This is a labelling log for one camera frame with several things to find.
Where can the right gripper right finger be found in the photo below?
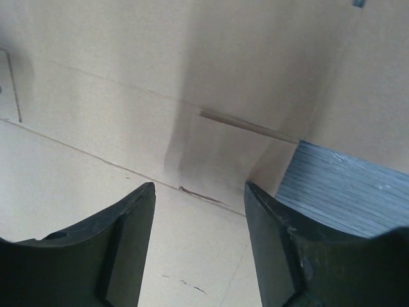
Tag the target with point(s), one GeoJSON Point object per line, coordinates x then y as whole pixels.
{"type": "Point", "coordinates": [301, 262]}

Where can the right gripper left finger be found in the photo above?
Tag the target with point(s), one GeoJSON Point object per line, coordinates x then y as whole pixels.
{"type": "Point", "coordinates": [98, 261]}

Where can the cardboard box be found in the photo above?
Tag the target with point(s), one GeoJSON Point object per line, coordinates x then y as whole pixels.
{"type": "Point", "coordinates": [308, 99]}

